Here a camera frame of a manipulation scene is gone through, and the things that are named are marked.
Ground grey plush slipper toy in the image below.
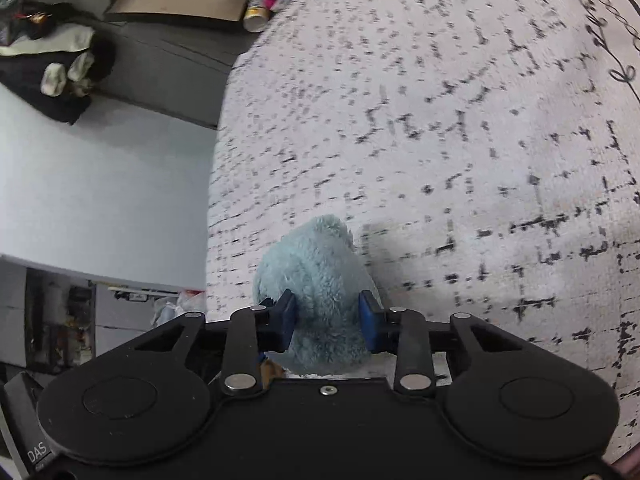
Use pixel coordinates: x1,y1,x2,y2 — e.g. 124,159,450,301
253,214,380,375

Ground white plastic bag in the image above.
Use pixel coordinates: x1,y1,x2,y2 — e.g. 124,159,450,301
151,290,206,327

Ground white cabinet with shelves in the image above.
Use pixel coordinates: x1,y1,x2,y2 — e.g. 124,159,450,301
1,258,179,382

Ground white black patterned bed cover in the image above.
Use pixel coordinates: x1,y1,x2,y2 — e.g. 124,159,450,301
206,0,639,458

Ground paper cup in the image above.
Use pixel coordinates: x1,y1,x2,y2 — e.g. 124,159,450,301
243,0,270,34

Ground clothes hanging on door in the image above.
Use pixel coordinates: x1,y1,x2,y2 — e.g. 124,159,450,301
1,0,116,125

